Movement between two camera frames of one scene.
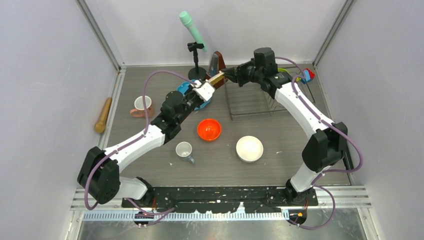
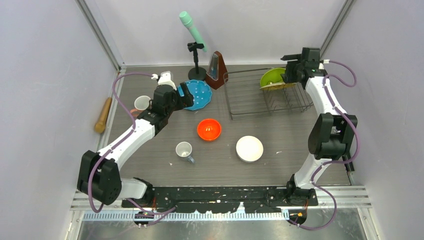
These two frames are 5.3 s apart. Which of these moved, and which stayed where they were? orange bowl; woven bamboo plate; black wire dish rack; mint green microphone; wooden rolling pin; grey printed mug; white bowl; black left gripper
Moved: woven bamboo plate; black left gripper
Stayed: black wire dish rack; wooden rolling pin; white bowl; mint green microphone; grey printed mug; orange bowl
